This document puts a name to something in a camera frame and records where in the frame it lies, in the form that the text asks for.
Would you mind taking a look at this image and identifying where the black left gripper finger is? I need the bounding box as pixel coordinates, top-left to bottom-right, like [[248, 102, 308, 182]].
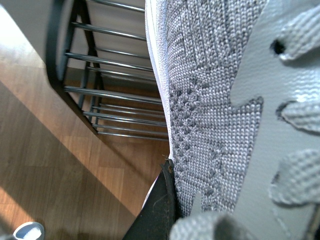
[[123, 159, 180, 240]]

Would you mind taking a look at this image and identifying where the black metal shoe rack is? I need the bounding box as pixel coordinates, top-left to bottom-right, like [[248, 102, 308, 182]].
[[45, 0, 168, 141]]

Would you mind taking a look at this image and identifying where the light blue slipper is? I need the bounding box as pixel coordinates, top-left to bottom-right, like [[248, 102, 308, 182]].
[[13, 222, 45, 240]]

